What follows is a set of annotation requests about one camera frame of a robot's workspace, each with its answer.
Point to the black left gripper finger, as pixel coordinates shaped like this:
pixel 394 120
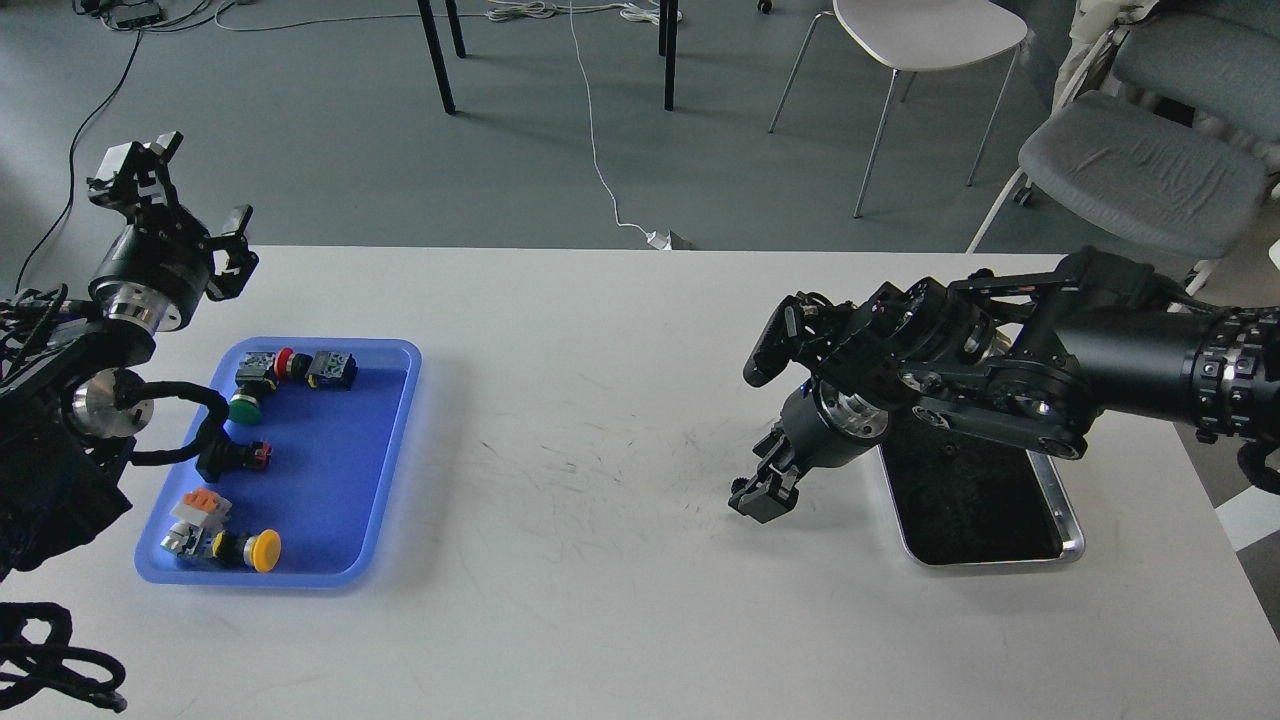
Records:
pixel 229 283
pixel 133 179

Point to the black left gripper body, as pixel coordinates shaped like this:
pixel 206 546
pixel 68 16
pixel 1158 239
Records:
pixel 150 280

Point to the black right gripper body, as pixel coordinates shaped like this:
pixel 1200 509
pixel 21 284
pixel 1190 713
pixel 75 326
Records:
pixel 824 429

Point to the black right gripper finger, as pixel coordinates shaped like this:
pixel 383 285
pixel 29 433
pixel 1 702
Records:
pixel 776 451
pixel 767 494

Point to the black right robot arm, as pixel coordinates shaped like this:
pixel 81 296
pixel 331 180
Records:
pixel 1028 361

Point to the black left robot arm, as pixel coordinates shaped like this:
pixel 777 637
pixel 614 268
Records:
pixel 73 411

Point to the silver metal tray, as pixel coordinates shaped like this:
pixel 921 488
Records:
pixel 963 502

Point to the blue plastic tray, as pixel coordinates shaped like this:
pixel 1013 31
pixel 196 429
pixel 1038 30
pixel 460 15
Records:
pixel 327 485

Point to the black yellow contact block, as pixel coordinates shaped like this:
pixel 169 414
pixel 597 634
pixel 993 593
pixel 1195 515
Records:
pixel 331 370

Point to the orange white contact block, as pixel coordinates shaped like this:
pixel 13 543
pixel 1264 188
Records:
pixel 200 516

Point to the black table leg left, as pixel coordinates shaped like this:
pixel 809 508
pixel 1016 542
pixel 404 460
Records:
pixel 435 48

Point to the black table leg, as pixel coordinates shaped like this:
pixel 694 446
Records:
pixel 668 19
pixel 435 48

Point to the white chair metal legs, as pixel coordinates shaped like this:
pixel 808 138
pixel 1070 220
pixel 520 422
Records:
pixel 921 37

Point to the black table leg right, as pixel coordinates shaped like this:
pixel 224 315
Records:
pixel 668 19

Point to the grey upholstered chair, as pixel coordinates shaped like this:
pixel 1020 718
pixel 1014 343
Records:
pixel 1108 156

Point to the red push button switch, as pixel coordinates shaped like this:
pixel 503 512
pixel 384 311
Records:
pixel 272 368

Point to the green push button switch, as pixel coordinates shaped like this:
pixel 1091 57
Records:
pixel 245 404

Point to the black push button switch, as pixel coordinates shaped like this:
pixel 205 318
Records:
pixel 224 455

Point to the yellow push button switch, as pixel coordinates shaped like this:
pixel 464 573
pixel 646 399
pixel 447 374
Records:
pixel 258 552

